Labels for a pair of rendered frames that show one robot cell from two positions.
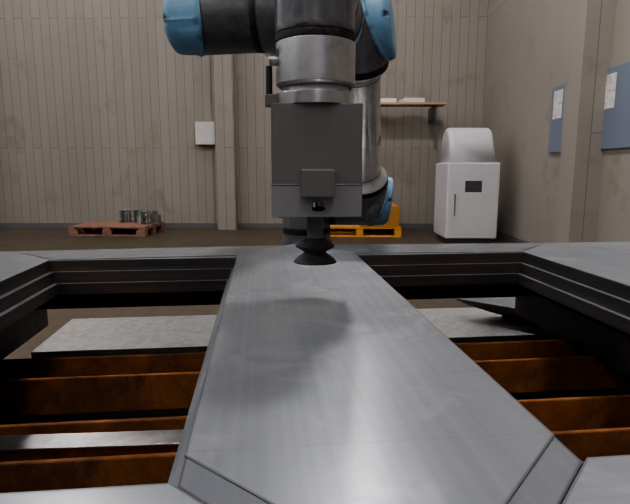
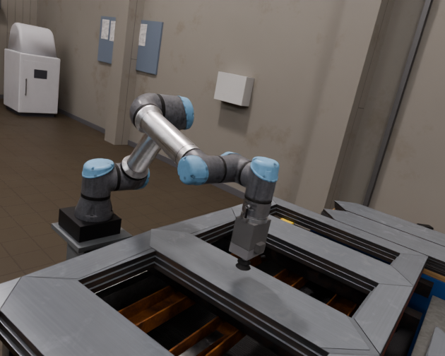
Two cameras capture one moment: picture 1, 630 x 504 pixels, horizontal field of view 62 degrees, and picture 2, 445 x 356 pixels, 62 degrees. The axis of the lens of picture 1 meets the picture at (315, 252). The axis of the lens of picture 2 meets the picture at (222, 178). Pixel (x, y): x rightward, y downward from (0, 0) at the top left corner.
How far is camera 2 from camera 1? 0.91 m
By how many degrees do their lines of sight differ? 50
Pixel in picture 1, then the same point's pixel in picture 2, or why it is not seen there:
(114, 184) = not seen: outside the picture
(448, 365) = (311, 300)
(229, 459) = (325, 344)
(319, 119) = (262, 227)
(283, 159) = (253, 241)
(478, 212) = (44, 94)
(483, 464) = (348, 326)
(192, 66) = not seen: outside the picture
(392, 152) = not seen: outside the picture
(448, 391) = (322, 309)
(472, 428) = (337, 318)
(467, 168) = (35, 59)
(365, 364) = (299, 307)
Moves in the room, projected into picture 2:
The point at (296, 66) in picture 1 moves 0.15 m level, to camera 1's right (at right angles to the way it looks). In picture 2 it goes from (262, 213) to (292, 205)
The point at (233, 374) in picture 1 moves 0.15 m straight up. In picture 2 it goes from (287, 323) to (302, 269)
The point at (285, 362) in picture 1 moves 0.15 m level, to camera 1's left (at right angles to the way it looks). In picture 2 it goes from (287, 313) to (251, 337)
